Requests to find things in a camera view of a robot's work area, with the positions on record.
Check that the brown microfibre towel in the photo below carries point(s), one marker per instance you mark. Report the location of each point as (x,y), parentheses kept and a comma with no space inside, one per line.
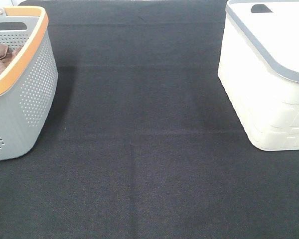
(7,55)

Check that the black table cloth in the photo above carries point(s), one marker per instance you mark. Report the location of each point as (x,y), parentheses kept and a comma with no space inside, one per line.
(141,141)

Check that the white lidded storage basket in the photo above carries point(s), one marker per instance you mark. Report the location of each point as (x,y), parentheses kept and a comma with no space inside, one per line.
(259,70)

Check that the grey perforated laundry basket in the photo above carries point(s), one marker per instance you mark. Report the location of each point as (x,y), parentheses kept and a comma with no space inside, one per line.
(28,83)

